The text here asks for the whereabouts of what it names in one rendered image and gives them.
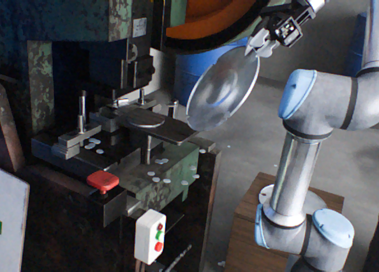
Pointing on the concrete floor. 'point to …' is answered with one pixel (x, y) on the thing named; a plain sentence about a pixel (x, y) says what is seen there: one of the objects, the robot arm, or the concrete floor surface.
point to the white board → (4, 219)
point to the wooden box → (240, 260)
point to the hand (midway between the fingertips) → (247, 53)
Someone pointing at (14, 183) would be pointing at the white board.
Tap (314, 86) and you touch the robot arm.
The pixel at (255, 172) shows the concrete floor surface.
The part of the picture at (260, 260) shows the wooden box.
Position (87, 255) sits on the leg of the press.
